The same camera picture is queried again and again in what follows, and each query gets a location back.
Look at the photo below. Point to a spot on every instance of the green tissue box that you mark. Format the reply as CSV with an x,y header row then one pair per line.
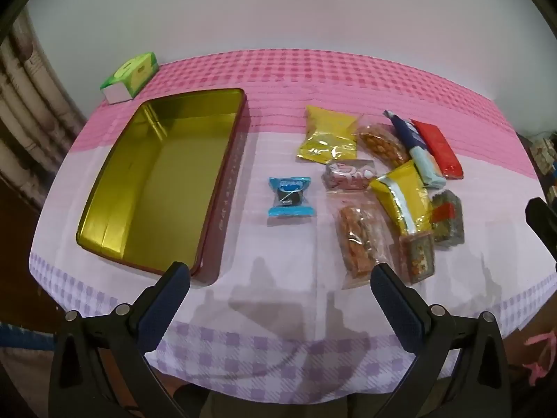
x,y
130,74

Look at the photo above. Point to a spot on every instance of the red and gold tin box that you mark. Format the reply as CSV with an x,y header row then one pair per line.
x,y
152,174

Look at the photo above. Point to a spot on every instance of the pink checked tablecloth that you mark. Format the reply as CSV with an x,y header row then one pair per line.
x,y
283,87

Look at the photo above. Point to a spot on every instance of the blue fabric strip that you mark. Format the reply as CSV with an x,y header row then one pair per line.
x,y
26,337

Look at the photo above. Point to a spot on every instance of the blue cookie packet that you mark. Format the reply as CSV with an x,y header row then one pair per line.
x,y
289,196

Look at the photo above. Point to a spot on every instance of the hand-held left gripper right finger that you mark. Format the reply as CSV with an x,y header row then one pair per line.
x,y
398,309

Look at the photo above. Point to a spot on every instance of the pink and white candy packet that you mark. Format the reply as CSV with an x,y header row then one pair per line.
x,y
348,176

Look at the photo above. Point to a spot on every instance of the dark green red-label packet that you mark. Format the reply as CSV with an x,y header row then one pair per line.
x,y
446,217

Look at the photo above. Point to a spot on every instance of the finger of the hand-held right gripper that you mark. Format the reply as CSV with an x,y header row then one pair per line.
x,y
541,222

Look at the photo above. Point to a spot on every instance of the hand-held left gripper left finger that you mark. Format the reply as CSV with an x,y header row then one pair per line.
x,y
161,309

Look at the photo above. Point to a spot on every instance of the clear peanut packet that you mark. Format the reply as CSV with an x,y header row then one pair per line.
x,y
383,146

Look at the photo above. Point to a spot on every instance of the pink ribbon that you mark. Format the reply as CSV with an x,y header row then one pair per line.
x,y
537,368

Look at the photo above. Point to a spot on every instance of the yellow and silver snack packet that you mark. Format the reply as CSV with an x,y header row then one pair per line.
x,y
404,191

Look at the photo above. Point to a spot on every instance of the red snack packet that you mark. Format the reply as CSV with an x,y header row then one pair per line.
x,y
439,148

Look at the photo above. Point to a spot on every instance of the beige folded curtain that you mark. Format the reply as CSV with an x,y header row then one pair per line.
x,y
26,109

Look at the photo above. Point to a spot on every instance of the clear orange cracker packet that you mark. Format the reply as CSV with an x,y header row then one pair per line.
x,y
357,235

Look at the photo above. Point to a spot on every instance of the navy and pale blue packet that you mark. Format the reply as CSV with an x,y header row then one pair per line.
x,y
409,137

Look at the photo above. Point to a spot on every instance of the cluttered side shelf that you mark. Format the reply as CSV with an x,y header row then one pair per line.
x,y
544,152

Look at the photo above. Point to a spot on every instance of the small brown snack packet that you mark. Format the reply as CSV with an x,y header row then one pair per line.
x,y
417,257

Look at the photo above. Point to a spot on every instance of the yellow leaf-print snack packet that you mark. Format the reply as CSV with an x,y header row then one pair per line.
x,y
326,135

